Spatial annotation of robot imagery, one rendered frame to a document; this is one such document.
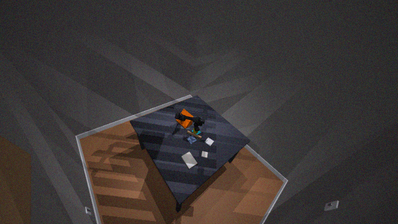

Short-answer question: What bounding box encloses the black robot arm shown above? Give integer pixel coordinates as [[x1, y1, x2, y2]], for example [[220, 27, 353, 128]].
[[175, 113, 205, 126]]

